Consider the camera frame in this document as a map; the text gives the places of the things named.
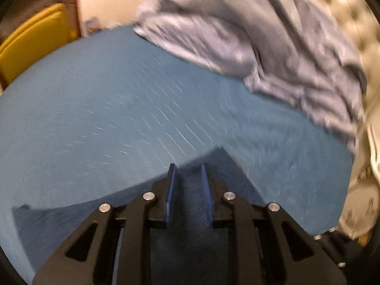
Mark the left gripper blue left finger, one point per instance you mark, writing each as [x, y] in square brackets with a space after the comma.
[171, 176]

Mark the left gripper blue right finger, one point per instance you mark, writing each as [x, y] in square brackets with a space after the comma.
[208, 195]

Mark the dark blue denim jeans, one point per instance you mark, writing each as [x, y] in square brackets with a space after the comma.
[188, 252]

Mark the blue quilted bed mattress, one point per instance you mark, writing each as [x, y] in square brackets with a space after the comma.
[112, 111]

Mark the grey star-pattern duvet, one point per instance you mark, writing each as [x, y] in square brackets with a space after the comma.
[289, 49]

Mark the small picture box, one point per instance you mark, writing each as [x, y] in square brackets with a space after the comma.
[92, 26]

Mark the yellow armchair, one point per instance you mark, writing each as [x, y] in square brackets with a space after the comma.
[37, 37]

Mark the cream tufted headboard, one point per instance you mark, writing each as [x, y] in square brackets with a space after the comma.
[360, 20]

